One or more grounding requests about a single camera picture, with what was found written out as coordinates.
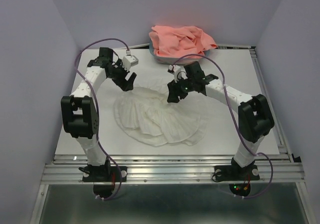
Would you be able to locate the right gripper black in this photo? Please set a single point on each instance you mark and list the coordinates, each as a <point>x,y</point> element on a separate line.
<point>174,91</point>

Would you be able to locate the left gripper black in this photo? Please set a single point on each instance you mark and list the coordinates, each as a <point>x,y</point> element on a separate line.
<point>125,85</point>

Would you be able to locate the white pleated skirt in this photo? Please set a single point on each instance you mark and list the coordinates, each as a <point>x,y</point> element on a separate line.
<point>145,115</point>

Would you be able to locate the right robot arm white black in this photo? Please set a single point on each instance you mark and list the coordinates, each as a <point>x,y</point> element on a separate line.
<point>251,114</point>

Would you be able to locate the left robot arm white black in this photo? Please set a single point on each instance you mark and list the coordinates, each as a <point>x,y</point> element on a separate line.
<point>80,113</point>

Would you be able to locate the grey fabric basket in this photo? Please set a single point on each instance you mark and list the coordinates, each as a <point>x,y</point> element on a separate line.
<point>170,60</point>

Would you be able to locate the pink skirt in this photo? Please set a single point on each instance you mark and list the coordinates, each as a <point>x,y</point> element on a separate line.
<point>172,42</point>

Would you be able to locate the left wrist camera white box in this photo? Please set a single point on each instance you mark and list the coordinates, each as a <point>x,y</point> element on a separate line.
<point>129,61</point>

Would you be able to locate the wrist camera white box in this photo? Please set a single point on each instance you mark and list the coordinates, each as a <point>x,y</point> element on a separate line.
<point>129,61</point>
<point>176,71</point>

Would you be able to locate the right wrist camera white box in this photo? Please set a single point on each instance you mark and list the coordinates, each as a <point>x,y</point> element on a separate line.
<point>176,71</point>

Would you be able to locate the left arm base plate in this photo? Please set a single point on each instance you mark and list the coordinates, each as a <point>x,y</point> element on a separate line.
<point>107,181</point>

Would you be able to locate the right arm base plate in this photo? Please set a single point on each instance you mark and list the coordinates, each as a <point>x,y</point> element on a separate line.
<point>240,178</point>

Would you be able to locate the aluminium frame rail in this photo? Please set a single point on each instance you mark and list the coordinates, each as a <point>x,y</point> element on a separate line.
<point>173,184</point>

